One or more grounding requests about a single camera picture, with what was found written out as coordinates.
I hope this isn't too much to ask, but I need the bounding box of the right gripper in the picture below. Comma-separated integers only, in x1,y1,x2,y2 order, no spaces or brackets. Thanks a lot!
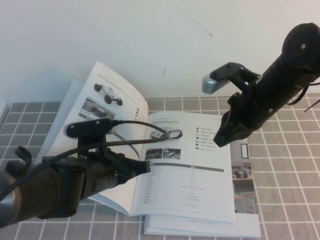
214,91,274,148

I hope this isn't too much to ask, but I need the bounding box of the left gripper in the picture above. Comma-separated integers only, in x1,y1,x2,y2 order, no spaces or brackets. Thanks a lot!
79,148,153,201

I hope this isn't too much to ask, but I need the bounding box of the grey white checked tablecloth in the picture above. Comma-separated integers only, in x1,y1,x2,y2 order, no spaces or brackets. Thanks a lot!
0,96,320,240

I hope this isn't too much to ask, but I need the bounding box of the black left camera cable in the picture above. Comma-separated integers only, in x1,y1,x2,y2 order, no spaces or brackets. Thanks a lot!
0,119,171,201

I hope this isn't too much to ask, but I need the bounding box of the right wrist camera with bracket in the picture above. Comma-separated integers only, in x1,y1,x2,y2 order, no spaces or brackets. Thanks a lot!
201,62,263,95

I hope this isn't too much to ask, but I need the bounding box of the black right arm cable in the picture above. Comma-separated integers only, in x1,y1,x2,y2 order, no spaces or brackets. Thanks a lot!
287,79,320,113

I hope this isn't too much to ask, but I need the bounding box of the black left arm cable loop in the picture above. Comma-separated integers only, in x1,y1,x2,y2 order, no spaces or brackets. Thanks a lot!
13,146,33,172

